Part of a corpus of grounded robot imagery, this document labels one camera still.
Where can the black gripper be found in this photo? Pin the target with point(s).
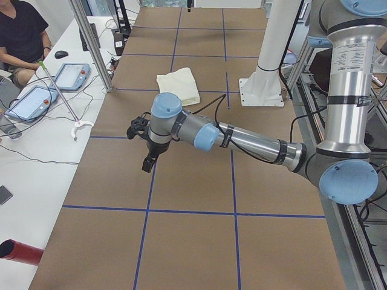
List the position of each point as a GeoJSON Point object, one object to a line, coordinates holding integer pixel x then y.
{"type": "Point", "coordinates": [157, 147]}

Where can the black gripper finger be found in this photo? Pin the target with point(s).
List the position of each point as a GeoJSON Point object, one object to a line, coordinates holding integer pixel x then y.
{"type": "Point", "coordinates": [189, 4]}

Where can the cream long sleeve printed shirt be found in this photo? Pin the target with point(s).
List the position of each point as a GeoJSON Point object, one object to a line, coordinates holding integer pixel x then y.
{"type": "Point", "coordinates": [182, 84]}

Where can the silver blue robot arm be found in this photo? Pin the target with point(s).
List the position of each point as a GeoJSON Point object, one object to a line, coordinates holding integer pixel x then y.
{"type": "Point", "coordinates": [339, 165]}

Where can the black power adapter with label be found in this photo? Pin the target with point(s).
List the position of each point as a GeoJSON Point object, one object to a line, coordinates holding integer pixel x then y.
{"type": "Point", "coordinates": [119, 43]}

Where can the pink reacher grabber stick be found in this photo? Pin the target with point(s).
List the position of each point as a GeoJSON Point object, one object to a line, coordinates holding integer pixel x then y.
{"type": "Point", "coordinates": [78, 123]}

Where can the white central column with base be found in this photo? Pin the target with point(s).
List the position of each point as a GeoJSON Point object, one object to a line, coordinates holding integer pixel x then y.
{"type": "Point", "coordinates": [263, 87]}

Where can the far blue teach pendant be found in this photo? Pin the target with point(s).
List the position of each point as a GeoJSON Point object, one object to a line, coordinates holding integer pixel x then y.
{"type": "Point", "coordinates": [71, 76]}

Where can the blue teach pendant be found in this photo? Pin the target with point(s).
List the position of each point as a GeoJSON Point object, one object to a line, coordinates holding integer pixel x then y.
{"type": "Point", "coordinates": [71, 76]}
{"type": "Point", "coordinates": [33, 104]}

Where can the near blue teach pendant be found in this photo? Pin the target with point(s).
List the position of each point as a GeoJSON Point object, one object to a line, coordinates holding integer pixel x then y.
{"type": "Point", "coordinates": [33, 104]}

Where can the black computer mouse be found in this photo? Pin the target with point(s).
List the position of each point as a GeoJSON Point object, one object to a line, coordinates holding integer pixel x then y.
{"type": "Point", "coordinates": [60, 54]}

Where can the black smartphone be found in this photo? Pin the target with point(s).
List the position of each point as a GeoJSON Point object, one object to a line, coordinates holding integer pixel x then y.
{"type": "Point", "coordinates": [5, 195]}

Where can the red cylinder tube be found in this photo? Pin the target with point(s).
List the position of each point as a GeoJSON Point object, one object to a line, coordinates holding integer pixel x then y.
{"type": "Point", "coordinates": [20, 252]}

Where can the seated person in black shirt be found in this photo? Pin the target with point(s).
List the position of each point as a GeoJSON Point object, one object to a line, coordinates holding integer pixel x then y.
{"type": "Point", "coordinates": [24, 40]}

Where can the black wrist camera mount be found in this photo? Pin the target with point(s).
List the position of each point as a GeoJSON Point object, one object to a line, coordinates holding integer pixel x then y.
{"type": "Point", "coordinates": [139, 127]}

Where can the aluminium frame post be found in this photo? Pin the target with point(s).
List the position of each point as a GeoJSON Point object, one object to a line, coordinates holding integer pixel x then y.
{"type": "Point", "coordinates": [82, 21]}

